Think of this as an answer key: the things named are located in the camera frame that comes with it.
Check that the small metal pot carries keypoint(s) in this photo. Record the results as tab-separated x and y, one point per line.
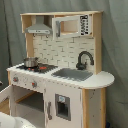
30	62

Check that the white microwave door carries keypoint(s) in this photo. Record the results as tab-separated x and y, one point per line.
71	26

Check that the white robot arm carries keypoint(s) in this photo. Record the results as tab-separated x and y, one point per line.
7	121

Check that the wooden toy kitchen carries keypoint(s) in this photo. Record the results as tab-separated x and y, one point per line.
28	102

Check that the grey toy sink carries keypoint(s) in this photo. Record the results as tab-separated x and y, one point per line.
73	74

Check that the black toy faucet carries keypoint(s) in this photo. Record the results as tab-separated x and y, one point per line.
80	65

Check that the black toy stovetop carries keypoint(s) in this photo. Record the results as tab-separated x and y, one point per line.
40	68

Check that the right red oven knob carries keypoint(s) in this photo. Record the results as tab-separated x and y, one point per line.
34	84

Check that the red oven knob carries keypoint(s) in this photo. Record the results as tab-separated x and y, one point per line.
15	79
34	84

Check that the white cabinet door with dispenser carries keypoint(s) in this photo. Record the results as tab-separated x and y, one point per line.
63	107

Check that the grey range hood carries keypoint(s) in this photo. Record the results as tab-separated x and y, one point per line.
39	27

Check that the left red oven knob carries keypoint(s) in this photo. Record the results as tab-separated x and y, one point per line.
15	79

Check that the white oven door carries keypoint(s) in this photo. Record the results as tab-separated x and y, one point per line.
6	93

